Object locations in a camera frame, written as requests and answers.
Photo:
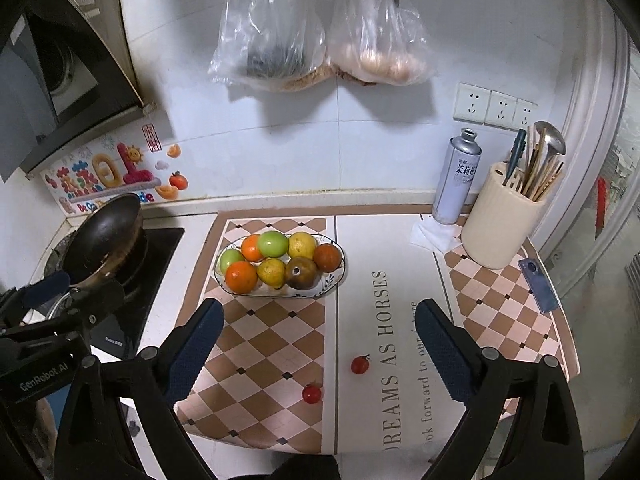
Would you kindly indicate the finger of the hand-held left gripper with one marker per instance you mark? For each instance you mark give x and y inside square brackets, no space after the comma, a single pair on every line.
[92,305]
[45,287]

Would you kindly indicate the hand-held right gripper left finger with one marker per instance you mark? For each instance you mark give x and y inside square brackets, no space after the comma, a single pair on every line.
[192,345]

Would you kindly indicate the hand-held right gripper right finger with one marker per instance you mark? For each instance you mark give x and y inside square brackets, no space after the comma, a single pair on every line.
[447,350]

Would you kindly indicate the orange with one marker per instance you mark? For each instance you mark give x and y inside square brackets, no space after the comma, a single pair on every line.
[241,277]
[252,247]

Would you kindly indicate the red cherry tomato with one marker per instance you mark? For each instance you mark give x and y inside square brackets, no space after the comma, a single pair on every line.
[360,364]
[313,393]

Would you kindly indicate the green apple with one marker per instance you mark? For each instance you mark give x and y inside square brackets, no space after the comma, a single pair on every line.
[231,261]
[273,244]

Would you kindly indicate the large yellow citrus fruit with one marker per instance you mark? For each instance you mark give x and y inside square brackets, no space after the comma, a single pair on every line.
[271,273]

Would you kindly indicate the oval patterned ceramic plate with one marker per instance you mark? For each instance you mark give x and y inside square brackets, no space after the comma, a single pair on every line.
[327,280]

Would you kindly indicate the small yellow citrus fruit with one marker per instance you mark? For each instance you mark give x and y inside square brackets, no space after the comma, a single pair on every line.
[302,245]

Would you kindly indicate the reddish brown round fruit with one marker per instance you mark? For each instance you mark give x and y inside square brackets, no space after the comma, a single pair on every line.
[328,257]

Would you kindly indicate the person's left forearm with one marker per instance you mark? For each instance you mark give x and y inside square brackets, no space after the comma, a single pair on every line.
[45,420]

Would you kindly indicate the black glass gas stove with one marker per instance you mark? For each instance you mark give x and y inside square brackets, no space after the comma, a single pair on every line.
[155,270]

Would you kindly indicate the checkered printed table mat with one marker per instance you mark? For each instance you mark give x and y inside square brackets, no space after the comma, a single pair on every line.
[280,340]

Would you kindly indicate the blue flat scraper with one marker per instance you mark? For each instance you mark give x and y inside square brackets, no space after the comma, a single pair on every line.
[539,286]

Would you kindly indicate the white folded tissue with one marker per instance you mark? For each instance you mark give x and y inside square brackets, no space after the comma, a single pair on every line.
[435,237]

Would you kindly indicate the cream utensil holder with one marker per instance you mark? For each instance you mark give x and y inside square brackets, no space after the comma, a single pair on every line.
[505,225]

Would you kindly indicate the silver spray can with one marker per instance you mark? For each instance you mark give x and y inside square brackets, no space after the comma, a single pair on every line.
[455,180]

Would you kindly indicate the bundle of wooden chopsticks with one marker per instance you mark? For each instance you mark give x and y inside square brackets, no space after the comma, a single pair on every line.
[542,175]

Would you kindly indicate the red object behind glass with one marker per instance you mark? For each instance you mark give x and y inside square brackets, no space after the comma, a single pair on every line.
[600,205]

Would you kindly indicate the black range hood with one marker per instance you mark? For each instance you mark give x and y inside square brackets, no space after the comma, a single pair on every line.
[55,75]

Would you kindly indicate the metal ladle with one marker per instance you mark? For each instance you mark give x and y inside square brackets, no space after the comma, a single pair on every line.
[550,140]

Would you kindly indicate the clear bag with onions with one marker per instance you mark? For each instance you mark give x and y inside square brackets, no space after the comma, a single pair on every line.
[380,45]

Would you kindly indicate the clear bag with dark contents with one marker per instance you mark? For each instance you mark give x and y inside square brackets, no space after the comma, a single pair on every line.
[275,35]

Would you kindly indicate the colourful wall sticker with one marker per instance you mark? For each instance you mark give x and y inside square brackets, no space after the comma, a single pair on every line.
[107,172]

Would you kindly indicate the white wall socket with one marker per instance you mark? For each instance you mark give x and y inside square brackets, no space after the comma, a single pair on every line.
[501,110]
[472,104]
[526,115]

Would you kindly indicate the white door frame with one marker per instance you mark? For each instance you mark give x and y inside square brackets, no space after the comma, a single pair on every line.
[595,85]

